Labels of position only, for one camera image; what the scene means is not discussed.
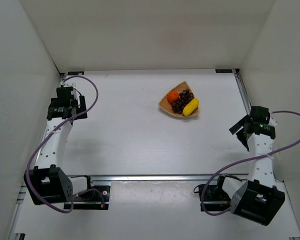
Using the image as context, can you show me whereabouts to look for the left blue corner label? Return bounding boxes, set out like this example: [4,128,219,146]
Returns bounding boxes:
[67,71,85,76]

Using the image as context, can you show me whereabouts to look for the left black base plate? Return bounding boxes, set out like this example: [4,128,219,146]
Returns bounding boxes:
[73,179,111,211]

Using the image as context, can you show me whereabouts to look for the aluminium frame rail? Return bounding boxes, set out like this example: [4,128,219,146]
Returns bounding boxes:
[68,174,212,182]
[8,72,67,240]
[233,68,300,240]

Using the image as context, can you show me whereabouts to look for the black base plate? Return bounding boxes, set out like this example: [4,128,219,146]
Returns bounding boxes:
[203,184,231,213]
[73,179,111,211]

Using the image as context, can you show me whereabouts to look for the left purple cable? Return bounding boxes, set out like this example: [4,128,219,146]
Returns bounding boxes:
[26,75,108,214]

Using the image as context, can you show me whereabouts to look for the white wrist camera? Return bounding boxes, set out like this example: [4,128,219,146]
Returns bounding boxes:
[60,76,76,88]
[269,116,279,127]

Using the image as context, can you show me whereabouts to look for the yellow fake fruit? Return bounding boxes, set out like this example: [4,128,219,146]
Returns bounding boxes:
[182,98,200,117]

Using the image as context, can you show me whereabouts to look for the purple cable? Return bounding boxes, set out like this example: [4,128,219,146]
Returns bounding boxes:
[200,110,300,216]
[26,75,108,214]

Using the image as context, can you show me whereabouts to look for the fake orange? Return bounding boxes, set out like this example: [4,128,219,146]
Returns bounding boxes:
[166,90,180,105]

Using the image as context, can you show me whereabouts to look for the front aluminium frame rail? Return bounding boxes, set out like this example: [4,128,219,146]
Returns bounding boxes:
[68,174,212,182]

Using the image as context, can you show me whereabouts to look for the purple fake grape bunch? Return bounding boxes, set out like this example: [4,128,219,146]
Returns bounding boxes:
[171,89,194,115]

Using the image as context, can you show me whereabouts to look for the left aluminium frame rail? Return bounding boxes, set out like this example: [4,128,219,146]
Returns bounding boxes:
[8,72,67,240]

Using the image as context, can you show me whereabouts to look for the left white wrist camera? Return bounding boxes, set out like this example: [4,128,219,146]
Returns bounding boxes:
[60,76,76,88]

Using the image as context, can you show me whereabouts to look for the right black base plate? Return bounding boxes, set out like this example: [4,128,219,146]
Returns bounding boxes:
[203,184,231,213]

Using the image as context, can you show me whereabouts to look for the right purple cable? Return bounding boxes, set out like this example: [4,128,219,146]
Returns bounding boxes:
[200,110,300,216]

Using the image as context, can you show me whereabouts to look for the right aluminium frame rail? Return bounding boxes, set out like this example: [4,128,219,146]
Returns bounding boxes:
[233,68,300,240]

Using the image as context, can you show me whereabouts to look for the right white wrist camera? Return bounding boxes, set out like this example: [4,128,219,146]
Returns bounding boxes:
[269,116,279,127]

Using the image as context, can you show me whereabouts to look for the blue corner label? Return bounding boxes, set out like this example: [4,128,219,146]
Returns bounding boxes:
[215,69,233,74]
[67,71,85,76]

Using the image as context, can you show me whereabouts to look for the woven triangular fruit bowl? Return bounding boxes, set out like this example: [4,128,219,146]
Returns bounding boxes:
[158,81,200,118]

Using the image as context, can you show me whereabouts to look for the right blue corner label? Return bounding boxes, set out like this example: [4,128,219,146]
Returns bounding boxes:
[215,69,233,74]

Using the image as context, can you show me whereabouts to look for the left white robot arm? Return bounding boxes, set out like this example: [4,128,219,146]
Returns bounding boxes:
[29,85,90,204]

